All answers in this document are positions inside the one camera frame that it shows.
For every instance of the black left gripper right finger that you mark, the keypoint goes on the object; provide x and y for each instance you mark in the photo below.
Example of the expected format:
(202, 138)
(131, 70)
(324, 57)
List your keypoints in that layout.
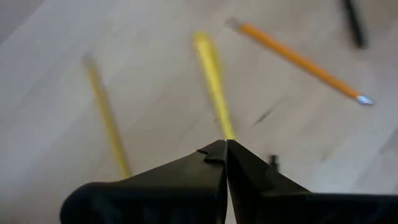
(280, 202)

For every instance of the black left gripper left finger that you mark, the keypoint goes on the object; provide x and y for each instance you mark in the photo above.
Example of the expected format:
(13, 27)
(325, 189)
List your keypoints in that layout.
(174, 193)

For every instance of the yellow highlighter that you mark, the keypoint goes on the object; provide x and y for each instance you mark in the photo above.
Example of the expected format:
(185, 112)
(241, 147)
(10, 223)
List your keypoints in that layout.
(214, 87)

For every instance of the dark yellow pencil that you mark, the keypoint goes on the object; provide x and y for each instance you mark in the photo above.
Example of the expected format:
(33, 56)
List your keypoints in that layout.
(107, 119)

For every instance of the orange pencil with pink eraser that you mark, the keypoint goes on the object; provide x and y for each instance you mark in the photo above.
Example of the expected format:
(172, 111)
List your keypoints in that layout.
(298, 60)

